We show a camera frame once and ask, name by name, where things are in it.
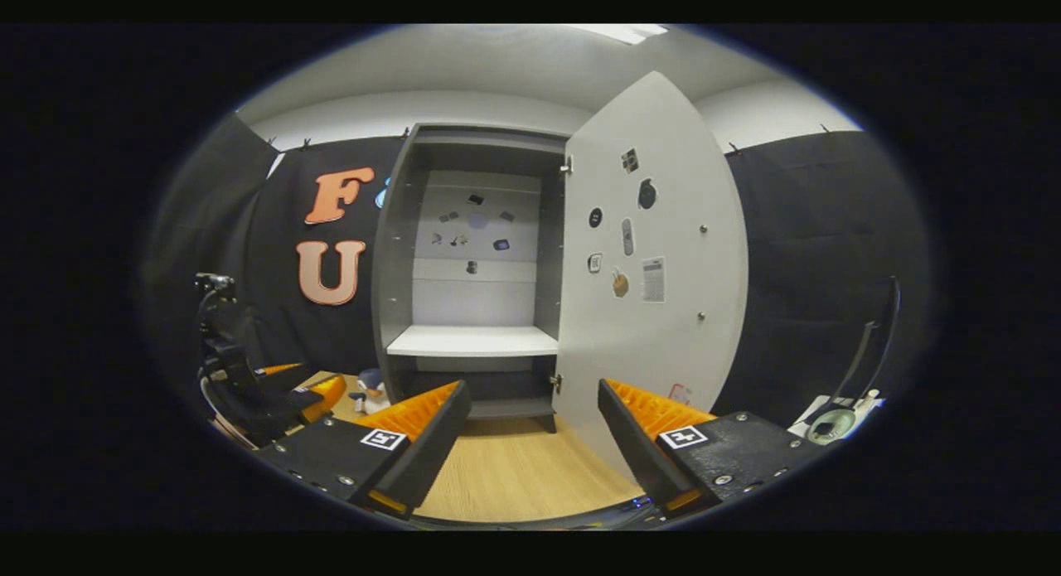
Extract white cabinet door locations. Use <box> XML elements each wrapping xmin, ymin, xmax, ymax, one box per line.
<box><xmin>551</xmin><ymin>70</ymin><xmax>749</xmax><ymax>482</ymax></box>

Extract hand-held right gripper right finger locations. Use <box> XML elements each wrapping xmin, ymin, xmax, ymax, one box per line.
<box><xmin>597</xmin><ymin>378</ymin><xmax>830</xmax><ymax>515</ymax></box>

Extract white cabinet shelf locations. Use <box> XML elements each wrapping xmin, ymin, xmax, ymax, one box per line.
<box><xmin>386</xmin><ymin>325</ymin><xmax>560</xmax><ymax>358</ymax></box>

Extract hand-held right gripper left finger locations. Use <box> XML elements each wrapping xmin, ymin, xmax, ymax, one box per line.
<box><xmin>257</xmin><ymin>380</ymin><xmax>473</xmax><ymax>517</ymax></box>

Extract green round object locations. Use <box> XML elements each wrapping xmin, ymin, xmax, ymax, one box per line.
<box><xmin>806</xmin><ymin>409</ymin><xmax>856</xmax><ymax>444</ymax></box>

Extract penguin plush toy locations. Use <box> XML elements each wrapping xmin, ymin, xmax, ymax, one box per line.
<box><xmin>348</xmin><ymin>369</ymin><xmax>390</xmax><ymax>415</ymax></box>

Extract ceiling light strip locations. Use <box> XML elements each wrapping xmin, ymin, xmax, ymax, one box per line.
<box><xmin>570</xmin><ymin>24</ymin><xmax>669</xmax><ymax>46</ymax></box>

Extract grey cabinet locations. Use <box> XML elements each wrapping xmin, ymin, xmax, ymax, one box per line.
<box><xmin>371</xmin><ymin>124</ymin><xmax>573</xmax><ymax>434</ymax></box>

